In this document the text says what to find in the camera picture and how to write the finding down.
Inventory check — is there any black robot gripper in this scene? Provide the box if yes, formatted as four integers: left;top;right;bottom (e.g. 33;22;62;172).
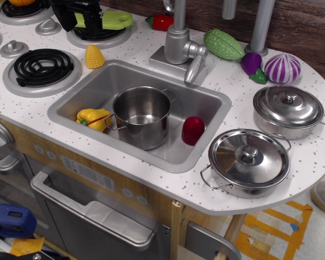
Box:
50;0;103;39

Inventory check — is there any yellow toy corn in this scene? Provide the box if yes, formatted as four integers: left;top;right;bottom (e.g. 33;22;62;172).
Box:
85;44;106;69

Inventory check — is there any grey toy sink basin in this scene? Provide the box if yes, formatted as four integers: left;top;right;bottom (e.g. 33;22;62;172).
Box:
48;60;231;173

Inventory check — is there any steel pot in sink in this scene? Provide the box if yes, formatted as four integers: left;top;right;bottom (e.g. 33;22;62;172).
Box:
104;86;178;150

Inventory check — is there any steel lidded pot front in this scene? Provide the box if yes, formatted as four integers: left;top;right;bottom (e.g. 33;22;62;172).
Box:
201;129;291;199

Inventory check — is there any grey stove knob upper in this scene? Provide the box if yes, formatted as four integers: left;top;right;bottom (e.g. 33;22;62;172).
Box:
35;18;62;36

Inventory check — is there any grey stove knob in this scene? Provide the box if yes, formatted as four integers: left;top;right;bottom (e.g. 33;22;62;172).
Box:
35;18;62;36
0;40;29;59

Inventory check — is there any black coil burner back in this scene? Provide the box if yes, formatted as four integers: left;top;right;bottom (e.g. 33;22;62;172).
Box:
0;1;54;25

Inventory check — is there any black coil burner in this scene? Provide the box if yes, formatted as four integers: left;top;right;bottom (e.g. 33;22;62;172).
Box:
66;18;133;49
3;49;82;98
0;1;54;25

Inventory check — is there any green toy cutting board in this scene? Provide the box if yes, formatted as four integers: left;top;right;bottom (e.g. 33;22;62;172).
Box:
73;11;133;30

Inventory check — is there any orange toy fruit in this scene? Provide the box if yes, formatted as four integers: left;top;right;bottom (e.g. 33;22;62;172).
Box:
9;0;35;7

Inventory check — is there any black coil burner middle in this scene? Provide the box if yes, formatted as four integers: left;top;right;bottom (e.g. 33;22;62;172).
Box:
66;18;133;49

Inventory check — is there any grey stove knob lower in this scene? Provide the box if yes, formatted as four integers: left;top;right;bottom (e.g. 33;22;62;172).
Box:
0;40;29;59

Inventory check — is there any black coil burner front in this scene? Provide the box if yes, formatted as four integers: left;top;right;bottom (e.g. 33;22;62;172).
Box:
3;49;82;98

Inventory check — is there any yellow toy bell pepper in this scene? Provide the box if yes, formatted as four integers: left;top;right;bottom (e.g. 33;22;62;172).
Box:
76;108;112;132

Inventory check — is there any grey toy faucet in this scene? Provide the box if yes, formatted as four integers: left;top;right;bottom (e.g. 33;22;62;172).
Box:
149;0;209;85

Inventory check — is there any green toy bitter gourd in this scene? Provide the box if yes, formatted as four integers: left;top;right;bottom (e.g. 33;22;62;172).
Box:
204;29;244;60

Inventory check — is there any red toy capsule vegetable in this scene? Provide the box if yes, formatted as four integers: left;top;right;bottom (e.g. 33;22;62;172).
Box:
181;116;205;146

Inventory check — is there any grey toy oven door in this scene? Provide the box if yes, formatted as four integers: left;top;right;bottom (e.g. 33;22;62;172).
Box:
0;123;48;229

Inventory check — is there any purple toy eggplant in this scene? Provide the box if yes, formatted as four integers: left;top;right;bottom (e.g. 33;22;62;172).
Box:
240;53;268;85

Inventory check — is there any wooden toy kitchen cabinet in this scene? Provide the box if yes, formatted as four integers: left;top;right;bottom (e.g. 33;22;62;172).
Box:
0;112;247;260

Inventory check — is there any grey toy dishwasher door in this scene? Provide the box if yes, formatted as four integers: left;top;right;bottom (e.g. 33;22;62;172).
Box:
30;171;170;259

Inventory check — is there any blue clamp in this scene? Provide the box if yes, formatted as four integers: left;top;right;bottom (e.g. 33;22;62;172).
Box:
0;204;37;239

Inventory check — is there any purple striped toy onion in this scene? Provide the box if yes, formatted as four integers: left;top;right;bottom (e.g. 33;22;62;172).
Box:
264;53;301;83

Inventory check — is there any grey lower cabinet door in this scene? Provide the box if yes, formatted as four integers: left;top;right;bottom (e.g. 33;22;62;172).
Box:
185;222;242;260

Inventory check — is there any grey post middle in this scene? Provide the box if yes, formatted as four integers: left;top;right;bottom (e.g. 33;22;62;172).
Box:
222;0;237;20

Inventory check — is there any grey post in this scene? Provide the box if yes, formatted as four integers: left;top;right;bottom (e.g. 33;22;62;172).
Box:
222;0;237;20
245;0;275;56

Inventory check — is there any grey post right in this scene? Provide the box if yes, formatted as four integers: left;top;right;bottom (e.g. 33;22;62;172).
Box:
245;0;275;56

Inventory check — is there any steel lidded pan with handle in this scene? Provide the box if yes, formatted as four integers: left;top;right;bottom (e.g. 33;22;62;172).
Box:
252;85;325;140

